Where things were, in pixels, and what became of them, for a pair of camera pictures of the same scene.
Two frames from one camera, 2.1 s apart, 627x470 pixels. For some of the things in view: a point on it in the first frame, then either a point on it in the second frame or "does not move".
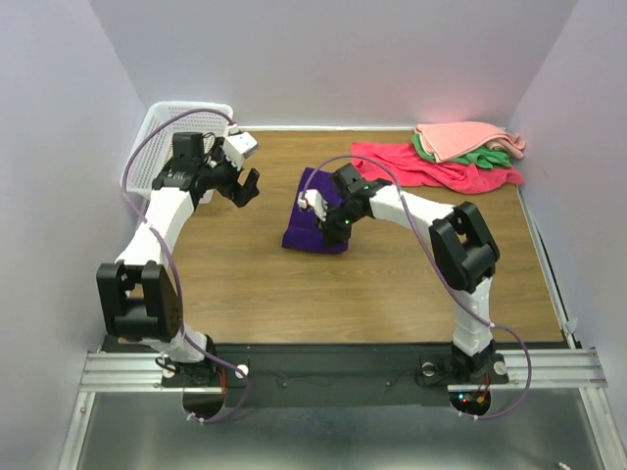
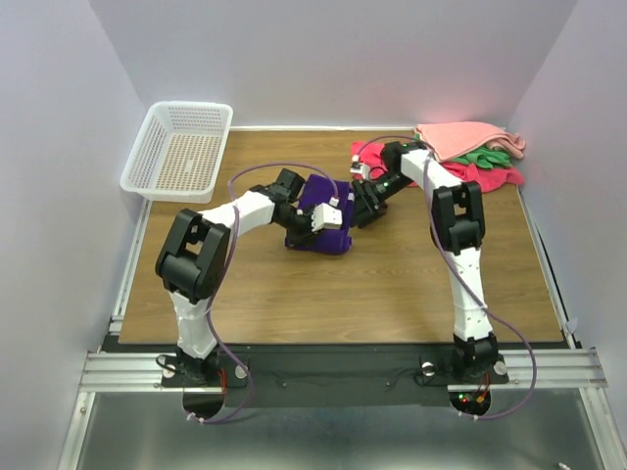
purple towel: (305, 230) does not move
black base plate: (327, 374) does not move
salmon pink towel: (449, 139) does not move
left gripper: (242, 194) to (305, 236)
